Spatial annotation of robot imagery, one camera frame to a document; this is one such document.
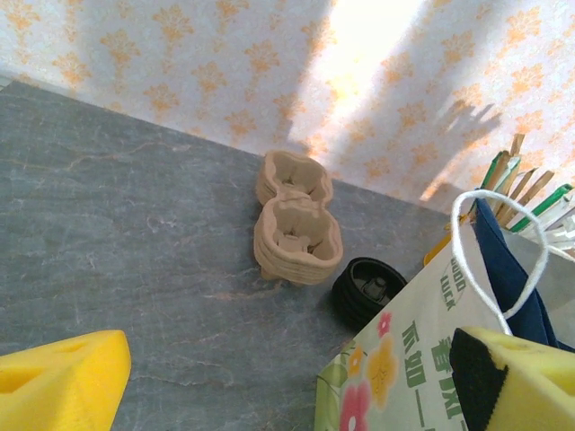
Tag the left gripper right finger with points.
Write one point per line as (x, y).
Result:
(534, 386)

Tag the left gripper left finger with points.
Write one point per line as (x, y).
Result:
(58, 386)

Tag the white printed paper bag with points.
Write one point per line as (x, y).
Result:
(404, 350)

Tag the blue paper napkin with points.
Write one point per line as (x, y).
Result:
(498, 251)

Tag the white green wrapped straw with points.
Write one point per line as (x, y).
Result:
(548, 202)
(559, 240)
(498, 168)

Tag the stack of black lids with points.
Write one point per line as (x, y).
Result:
(359, 296)

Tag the wooden stirrer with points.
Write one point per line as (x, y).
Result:
(516, 143)

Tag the stack of pulp cup carriers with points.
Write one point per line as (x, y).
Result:
(296, 242)

